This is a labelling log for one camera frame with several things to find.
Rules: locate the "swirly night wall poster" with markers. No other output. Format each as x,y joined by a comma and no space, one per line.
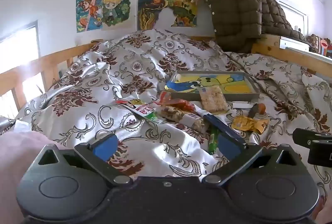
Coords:
150,9

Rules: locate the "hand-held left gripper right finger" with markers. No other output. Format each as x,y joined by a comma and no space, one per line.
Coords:
228,149

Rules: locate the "small orange snack packet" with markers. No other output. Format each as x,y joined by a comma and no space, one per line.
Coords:
260,109

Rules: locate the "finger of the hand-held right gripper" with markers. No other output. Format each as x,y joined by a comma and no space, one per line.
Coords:
303,136

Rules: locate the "swimming girl wall poster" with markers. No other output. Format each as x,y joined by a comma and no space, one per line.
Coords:
88,11

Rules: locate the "floral printed satin blanket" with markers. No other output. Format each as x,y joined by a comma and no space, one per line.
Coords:
129,66

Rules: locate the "clear puffed rice packet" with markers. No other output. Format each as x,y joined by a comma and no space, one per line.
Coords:
212,99

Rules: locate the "white and green snack packet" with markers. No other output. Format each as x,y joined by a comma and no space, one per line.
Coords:
141,110

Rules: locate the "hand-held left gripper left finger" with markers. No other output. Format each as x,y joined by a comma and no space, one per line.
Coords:
105,148

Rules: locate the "dark blue snack packet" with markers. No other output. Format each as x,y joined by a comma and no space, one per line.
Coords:
220,127

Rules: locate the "green stick packet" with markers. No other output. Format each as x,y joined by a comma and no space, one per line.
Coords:
213,139

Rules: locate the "pink fleece cloth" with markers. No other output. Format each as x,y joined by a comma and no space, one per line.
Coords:
15,161

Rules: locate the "blond child wall poster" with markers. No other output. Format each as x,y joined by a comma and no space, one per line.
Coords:
115,6

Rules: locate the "window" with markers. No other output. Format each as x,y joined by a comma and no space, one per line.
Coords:
15,45

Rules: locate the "brown printed bag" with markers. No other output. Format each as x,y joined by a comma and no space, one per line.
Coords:
317,44

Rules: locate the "clear nut bar packet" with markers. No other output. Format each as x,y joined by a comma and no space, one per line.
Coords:
179,116

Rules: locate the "small white stick packet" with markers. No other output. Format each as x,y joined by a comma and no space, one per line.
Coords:
241,105

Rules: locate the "grey tray with cartoon picture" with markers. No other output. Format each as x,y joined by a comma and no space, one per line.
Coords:
233,84

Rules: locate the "olive puffer jacket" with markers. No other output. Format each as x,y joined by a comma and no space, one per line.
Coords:
236,14

